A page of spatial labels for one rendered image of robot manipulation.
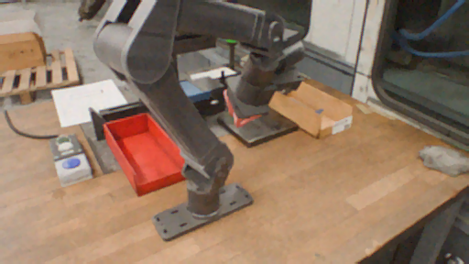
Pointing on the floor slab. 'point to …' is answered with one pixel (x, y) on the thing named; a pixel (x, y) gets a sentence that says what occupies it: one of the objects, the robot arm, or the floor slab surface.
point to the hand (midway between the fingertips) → (236, 118)
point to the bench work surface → (391, 150)
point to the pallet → (41, 76)
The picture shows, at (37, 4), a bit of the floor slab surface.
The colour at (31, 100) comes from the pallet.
